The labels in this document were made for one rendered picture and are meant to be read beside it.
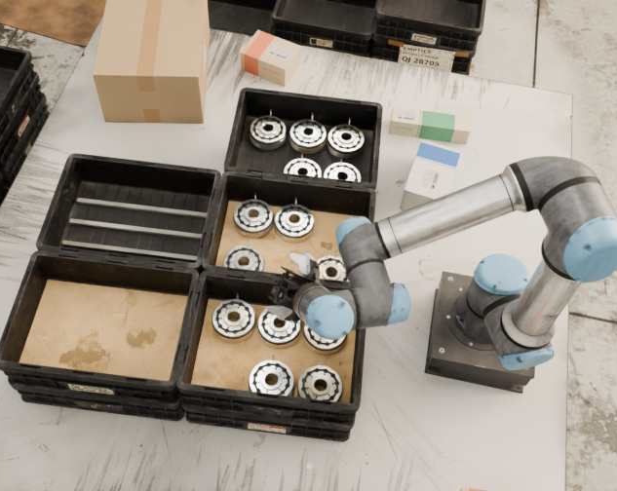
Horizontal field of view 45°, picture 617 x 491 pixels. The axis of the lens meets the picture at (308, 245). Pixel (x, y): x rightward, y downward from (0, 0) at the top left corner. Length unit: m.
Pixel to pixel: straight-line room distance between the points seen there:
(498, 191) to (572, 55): 2.53
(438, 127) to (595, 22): 1.92
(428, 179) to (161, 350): 0.89
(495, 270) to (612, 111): 2.06
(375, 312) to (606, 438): 1.61
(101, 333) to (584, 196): 1.12
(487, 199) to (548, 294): 0.23
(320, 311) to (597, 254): 0.48
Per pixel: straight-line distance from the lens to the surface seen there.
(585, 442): 2.80
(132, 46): 2.33
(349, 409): 1.64
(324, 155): 2.12
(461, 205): 1.41
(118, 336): 1.84
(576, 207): 1.36
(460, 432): 1.91
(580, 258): 1.34
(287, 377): 1.73
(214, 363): 1.78
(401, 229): 1.41
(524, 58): 3.80
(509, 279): 1.73
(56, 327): 1.88
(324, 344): 1.77
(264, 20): 3.36
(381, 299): 1.36
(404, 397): 1.91
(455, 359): 1.87
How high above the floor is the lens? 2.46
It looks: 57 degrees down
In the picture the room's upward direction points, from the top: 5 degrees clockwise
